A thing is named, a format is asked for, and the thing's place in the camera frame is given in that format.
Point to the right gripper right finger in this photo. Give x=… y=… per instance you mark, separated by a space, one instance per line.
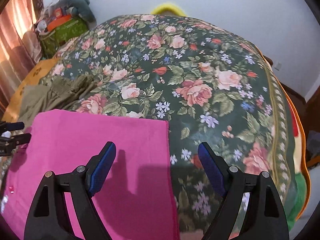
x=265 y=216

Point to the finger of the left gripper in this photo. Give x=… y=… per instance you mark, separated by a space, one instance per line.
x=9 y=144
x=11 y=126

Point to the pink striped curtain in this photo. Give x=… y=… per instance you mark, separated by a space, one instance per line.
x=20 y=47

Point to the olive green pants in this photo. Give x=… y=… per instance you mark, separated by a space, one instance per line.
x=60 y=94

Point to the grey plush toy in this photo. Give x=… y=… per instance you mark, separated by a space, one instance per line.
x=78 y=8

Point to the orange box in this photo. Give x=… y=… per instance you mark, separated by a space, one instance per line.
x=57 y=22

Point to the dark floral blanket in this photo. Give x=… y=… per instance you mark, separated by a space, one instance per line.
x=209 y=84

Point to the green floral box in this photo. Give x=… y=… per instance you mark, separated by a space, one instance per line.
x=59 y=36

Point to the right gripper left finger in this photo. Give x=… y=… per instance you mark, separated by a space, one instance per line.
x=48 y=216

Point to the yellow plush item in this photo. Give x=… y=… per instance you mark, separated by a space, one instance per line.
x=168 y=9

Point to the pink pants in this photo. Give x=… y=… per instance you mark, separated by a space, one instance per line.
x=136 y=200

